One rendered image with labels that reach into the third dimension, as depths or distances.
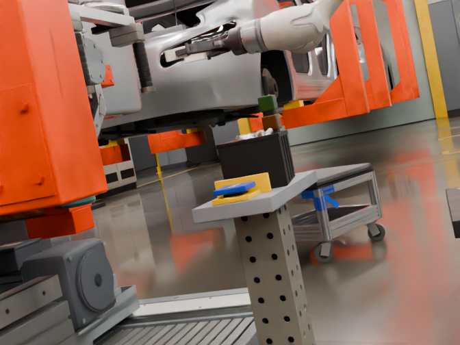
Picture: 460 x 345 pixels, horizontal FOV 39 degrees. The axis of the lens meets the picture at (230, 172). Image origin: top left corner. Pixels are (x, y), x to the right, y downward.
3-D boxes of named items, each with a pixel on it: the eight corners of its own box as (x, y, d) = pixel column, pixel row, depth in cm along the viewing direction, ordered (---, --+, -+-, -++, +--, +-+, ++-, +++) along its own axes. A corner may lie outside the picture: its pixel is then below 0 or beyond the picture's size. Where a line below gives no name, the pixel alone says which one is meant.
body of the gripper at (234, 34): (243, 52, 173) (211, 59, 176) (252, 53, 181) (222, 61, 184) (237, 24, 173) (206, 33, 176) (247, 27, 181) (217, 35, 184)
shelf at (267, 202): (255, 192, 170) (253, 180, 170) (317, 181, 165) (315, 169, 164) (194, 224, 130) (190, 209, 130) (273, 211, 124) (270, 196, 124)
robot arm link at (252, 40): (272, 51, 180) (252, 56, 182) (266, 19, 179) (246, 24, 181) (263, 49, 171) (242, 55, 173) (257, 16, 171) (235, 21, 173)
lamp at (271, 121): (267, 131, 168) (265, 116, 167) (282, 128, 166) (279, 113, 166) (263, 132, 164) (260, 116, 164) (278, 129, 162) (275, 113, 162)
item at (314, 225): (326, 239, 307) (312, 169, 305) (391, 237, 281) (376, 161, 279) (265, 264, 278) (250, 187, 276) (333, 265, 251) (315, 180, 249)
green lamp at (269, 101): (263, 112, 167) (261, 97, 167) (278, 109, 166) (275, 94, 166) (259, 113, 163) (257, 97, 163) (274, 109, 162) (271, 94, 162)
